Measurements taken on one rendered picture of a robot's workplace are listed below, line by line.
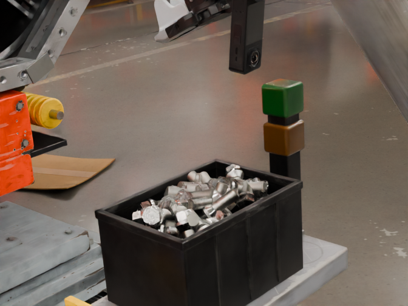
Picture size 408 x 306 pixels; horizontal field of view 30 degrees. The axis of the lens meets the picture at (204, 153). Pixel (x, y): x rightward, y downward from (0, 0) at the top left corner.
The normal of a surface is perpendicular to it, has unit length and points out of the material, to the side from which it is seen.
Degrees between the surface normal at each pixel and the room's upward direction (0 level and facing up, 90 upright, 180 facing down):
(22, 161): 90
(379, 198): 0
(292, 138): 90
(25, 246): 0
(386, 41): 120
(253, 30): 98
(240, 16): 91
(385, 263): 0
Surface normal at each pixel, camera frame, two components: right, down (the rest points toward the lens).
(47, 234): -0.07, -0.94
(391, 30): -0.47, 0.71
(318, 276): 0.74, 0.18
